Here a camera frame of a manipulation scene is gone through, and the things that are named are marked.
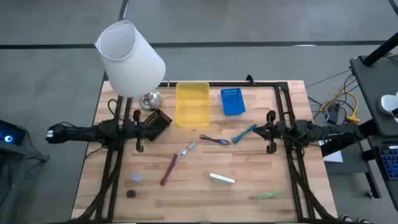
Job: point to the black side cart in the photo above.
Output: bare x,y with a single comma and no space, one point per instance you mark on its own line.
370,93

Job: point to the small black block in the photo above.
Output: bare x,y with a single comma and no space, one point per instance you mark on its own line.
131,193

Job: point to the black plastic basket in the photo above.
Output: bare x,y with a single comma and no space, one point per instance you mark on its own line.
158,124

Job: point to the computer with blue light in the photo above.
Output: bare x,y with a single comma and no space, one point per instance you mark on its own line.
9,132

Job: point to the grey fabric bag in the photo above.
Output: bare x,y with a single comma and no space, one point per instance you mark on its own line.
18,180

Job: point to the laptop with blue keys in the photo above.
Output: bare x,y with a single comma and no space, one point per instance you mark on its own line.
390,161

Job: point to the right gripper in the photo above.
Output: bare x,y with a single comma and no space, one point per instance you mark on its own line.
280,130

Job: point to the black stand pole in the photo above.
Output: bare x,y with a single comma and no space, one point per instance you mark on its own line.
381,51

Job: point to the white paper sheet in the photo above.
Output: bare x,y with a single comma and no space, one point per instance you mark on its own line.
334,157

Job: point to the white card reader box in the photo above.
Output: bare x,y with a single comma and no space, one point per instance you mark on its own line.
221,179

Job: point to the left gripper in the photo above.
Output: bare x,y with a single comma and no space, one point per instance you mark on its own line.
135,130

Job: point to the black frame clamp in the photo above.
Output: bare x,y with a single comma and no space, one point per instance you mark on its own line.
249,79

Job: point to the green flat stick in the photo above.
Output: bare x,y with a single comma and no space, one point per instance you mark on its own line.
270,195

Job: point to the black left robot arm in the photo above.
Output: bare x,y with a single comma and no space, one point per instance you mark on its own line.
77,133

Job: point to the white round device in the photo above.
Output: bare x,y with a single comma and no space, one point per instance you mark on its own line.
388,104

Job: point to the blue plastic basket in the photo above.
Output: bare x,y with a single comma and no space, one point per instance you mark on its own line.
232,102

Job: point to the black aluminium rig frame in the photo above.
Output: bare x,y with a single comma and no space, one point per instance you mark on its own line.
217,84

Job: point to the yellow translucent plastic bin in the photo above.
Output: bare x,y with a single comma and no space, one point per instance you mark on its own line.
192,105

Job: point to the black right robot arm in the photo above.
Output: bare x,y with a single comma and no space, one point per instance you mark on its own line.
326,132

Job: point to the black power adapter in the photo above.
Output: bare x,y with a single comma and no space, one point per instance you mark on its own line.
334,112

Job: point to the cart caster wheel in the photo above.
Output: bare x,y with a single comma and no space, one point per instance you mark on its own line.
364,221
346,218
369,194

